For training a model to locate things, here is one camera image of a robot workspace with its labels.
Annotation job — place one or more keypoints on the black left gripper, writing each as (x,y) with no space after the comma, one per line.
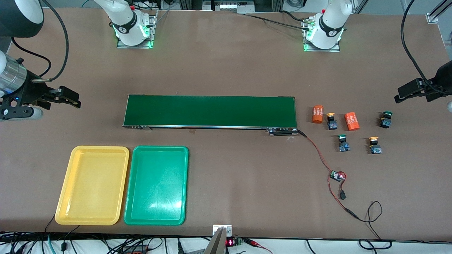
(443,78)

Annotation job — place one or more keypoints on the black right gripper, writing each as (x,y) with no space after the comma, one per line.
(31,91)

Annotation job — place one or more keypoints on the green push button switch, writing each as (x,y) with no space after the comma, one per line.
(343,146)
(386,122)

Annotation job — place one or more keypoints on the orange cylinder with white print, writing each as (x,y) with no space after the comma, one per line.
(317,114)
(352,121)

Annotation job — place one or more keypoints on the yellow push button switch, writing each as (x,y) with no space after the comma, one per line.
(375,149)
(332,124)

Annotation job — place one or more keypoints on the yellow plastic tray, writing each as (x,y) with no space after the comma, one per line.
(91,183)

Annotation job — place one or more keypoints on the small green circuit board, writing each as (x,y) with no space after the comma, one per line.
(335,175)

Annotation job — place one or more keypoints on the green plastic tray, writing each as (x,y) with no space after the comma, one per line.
(155,183)

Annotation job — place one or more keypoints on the green conveyor belt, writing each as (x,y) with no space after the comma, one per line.
(212,111)

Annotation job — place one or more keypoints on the red digit display module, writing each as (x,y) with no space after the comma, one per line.
(230,242)

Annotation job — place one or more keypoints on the red clip lead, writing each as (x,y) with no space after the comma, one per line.
(254,242)

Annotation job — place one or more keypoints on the aluminium frame profile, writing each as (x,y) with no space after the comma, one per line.
(431,17)

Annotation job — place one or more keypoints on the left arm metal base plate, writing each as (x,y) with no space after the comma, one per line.
(323,50)

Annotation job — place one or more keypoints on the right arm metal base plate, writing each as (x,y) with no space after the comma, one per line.
(152,35)

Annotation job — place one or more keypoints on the aluminium frame with light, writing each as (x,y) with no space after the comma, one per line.
(229,6)

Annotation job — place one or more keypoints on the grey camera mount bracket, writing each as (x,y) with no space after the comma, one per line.
(217,243)

